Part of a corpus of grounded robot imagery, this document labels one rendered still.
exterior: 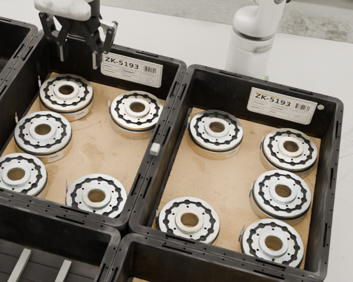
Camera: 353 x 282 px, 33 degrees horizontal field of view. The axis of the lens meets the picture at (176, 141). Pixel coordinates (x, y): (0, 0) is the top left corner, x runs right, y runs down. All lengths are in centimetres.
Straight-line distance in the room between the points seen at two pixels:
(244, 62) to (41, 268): 61
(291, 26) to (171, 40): 140
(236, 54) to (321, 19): 173
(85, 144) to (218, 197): 27
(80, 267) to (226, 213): 27
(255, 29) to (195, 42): 37
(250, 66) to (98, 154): 39
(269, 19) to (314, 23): 173
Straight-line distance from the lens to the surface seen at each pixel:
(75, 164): 110
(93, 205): 100
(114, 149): 113
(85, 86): 120
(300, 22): 294
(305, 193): 108
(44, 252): 100
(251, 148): 116
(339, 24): 300
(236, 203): 107
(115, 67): 120
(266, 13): 122
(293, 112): 118
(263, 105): 118
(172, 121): 104
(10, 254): 101
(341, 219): 128
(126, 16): 164
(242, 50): 128
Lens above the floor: 168
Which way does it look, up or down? 48 degrees down
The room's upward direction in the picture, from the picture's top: 8 degrees clockwise
